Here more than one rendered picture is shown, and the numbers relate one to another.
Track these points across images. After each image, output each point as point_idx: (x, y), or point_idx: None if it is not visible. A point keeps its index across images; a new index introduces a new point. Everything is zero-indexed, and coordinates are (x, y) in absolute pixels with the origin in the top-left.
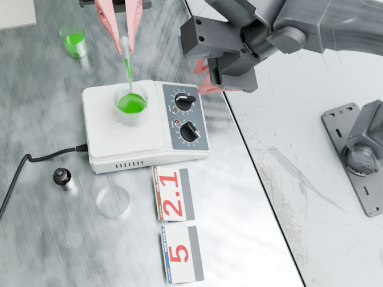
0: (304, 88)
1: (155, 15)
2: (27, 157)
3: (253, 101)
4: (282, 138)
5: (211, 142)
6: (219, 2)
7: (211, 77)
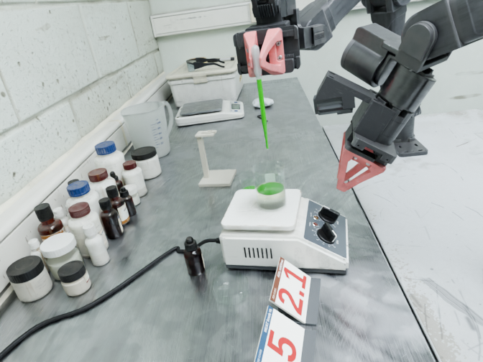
0: (468, 239)
1: (321, 187)
2: (176, 248)
3: (407, 242)
4: (440, 273)
5: (353, 264)
6: (351, 51)
7: (346, 143)
